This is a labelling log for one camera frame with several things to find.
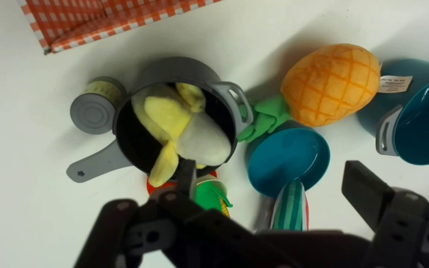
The teal toy pot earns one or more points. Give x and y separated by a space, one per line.
423 124

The grey toy pot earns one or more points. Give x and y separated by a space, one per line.
174 68

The teal bowl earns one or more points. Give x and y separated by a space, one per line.
286 158

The orange pineapple plush toy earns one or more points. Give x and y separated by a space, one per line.
328 82

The teal striped toy utensil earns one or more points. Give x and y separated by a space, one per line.
289 208

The yellow banana plush toy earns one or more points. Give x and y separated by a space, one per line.
167 116

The grey toy can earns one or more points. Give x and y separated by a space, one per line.
92 109

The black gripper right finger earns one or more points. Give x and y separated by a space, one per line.
383 202

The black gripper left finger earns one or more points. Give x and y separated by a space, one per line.
140 228

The red green plush toy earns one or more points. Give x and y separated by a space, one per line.
212 194

